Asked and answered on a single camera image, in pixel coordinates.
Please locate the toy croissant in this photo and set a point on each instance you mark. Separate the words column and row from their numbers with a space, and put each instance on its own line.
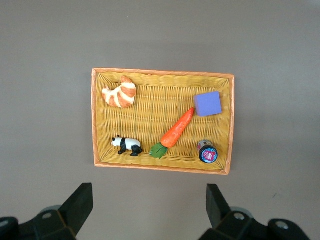
column 121, row 95

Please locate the yellow wicker basket orange rim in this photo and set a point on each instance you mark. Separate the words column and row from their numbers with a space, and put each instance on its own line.
column 155, row 117

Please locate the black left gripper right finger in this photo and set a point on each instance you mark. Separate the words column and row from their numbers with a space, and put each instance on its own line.
column 220, row 212

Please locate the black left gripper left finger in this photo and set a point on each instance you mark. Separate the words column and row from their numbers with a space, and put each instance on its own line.
column 75, row 210

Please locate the purple foam cube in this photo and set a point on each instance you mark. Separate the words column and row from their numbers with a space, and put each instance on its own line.
column 207, row 103

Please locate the toy panda figure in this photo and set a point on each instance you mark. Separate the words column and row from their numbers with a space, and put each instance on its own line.
column 130, row 143

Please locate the small jar blue lid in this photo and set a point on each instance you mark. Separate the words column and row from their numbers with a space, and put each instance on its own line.
column 208, row 154

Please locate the orange toy carrot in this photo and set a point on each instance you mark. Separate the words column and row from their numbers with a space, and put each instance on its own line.
column 177, row 130

